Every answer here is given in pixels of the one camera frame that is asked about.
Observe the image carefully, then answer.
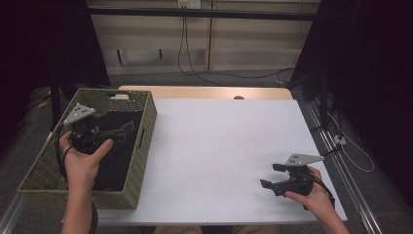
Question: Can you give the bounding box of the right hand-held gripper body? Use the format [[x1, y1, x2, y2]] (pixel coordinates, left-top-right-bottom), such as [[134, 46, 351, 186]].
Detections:
[[274, 153, 325, 198]]

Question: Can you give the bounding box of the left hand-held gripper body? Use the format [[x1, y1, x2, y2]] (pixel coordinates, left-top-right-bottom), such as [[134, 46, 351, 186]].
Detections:
[[62, 102, 115, 154]]

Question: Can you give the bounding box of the black t-shirt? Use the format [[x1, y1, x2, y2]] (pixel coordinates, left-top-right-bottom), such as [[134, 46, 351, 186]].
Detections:
[[92, 110, 144, 193]]

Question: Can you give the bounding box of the green woven basket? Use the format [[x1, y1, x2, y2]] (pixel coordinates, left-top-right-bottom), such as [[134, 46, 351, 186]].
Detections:
[[17, 87, 159, 211]]

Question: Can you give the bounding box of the person's right hand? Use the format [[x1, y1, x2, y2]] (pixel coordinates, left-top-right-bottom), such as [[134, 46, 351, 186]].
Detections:
[[284, 166, 336, 217]]

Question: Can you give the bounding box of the person's left hand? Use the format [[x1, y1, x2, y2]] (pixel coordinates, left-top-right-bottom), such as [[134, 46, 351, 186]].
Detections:
[[58, 130, 115, 193]]

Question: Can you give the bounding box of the white table mat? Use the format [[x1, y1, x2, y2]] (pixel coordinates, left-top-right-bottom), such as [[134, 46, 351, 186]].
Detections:
[[95, 97, 349, 227]]

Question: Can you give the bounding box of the black metal stand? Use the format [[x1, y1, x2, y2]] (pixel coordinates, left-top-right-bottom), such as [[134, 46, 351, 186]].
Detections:
[[285, 69, 330, 131]]

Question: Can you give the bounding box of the black curtain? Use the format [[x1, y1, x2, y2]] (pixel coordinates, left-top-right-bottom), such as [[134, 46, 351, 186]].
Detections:
[[0, 0, 111, 147], [290, 0, 413, 209]]

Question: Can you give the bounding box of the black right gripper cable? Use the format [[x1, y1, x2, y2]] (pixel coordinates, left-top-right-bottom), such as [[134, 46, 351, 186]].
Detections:
[[305, 174, 336, 212]]

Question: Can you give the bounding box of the aluminium floor rail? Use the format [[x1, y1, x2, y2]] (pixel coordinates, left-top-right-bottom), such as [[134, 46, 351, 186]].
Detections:
[[305, 100, 384, 234], [0, 194, 28, 234]]

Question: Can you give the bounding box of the white cable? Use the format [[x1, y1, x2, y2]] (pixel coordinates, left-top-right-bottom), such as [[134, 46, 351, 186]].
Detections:
[[325, 110, 376, 174]]

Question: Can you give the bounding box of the black power cable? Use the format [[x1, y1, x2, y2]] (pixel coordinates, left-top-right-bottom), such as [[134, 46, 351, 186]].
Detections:
[[184, 16, 296, 80], [177, 16, 225, 87]]

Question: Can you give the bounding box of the white wall socket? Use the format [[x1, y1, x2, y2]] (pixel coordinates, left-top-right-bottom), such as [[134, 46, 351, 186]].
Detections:
[[177, 0, 202, 10]]

